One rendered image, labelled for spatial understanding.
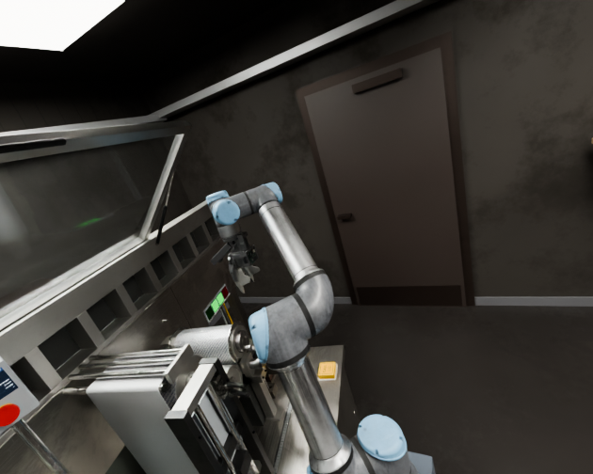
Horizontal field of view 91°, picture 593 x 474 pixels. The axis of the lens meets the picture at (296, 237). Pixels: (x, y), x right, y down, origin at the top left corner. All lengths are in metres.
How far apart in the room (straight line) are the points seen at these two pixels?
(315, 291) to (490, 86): 2.07
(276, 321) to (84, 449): 0.70
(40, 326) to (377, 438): 0.94
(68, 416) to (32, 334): 0.25
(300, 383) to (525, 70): 2.30
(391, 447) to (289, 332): 0.39
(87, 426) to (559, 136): 2.83
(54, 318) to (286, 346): 0.67
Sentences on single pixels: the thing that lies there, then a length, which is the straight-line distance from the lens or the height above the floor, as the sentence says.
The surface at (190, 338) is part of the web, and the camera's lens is 1.21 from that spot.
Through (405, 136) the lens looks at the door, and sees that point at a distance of 2.48.
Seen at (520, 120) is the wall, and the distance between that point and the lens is 2.58.
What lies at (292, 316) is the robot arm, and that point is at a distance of 0.70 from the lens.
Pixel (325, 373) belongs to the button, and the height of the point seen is 0.92.
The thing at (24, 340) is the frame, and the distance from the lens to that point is 1.05.
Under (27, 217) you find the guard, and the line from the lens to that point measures 0.83.
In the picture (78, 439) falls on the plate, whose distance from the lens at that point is 1.16.
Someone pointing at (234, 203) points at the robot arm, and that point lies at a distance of 0.88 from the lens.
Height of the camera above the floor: 1.90
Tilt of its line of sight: 20 degrees down
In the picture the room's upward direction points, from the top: 18 degrees counter-clockwise
